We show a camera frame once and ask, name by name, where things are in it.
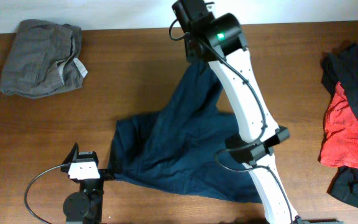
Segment dark blue shorts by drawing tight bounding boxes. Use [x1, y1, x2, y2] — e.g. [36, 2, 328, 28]
[108, 62, 260, 203]

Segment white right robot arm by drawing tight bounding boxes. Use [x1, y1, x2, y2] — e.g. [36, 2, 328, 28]
[172, 0, 299, 223]

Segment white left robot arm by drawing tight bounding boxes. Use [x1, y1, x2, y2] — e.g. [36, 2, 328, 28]
[61, 143, 115, 224]

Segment folded grey shorts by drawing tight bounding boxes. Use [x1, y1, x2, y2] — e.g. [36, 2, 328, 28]
[0, 19, 88, 99]

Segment red mesh garment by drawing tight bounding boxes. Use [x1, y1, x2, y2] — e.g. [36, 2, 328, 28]
[319, 82, 358, 169]

